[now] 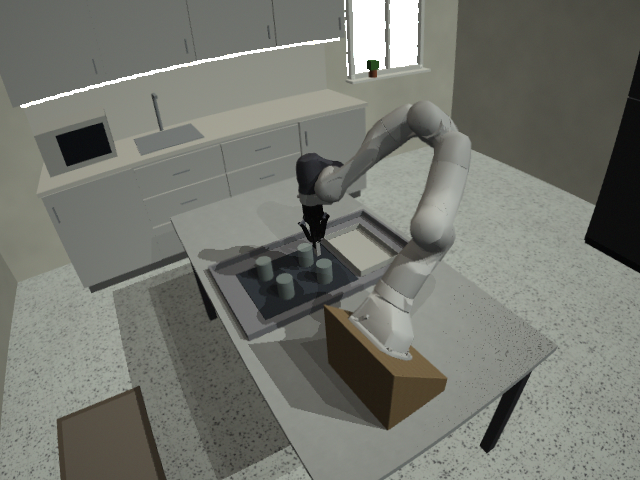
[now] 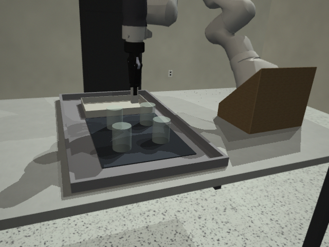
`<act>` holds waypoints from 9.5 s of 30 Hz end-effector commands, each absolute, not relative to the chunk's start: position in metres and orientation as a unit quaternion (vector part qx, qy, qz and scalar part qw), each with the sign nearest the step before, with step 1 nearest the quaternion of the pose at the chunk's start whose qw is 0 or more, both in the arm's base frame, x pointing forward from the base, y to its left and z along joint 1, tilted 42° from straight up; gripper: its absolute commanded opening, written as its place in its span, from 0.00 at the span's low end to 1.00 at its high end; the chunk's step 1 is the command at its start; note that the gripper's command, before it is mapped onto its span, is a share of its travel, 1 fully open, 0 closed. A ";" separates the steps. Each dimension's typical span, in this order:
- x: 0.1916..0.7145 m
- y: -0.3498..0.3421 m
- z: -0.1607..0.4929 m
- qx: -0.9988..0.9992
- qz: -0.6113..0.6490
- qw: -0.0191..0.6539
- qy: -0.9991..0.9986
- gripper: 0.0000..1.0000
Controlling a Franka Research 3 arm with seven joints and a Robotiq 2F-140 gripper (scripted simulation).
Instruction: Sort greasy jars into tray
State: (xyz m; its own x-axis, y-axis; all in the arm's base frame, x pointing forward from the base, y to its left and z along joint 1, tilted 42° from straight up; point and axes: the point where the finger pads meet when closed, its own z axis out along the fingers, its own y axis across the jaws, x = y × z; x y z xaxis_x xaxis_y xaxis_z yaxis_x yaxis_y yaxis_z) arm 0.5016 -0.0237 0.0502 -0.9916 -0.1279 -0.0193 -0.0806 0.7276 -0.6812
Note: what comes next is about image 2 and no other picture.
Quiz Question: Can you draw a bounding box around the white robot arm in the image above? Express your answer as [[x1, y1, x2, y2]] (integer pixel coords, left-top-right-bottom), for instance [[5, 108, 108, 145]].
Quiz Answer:
[[122, 0, 278, 88]]

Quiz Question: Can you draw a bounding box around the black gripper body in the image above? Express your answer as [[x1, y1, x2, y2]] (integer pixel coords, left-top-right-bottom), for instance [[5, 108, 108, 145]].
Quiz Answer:
[[124, 41, 144, 67]]

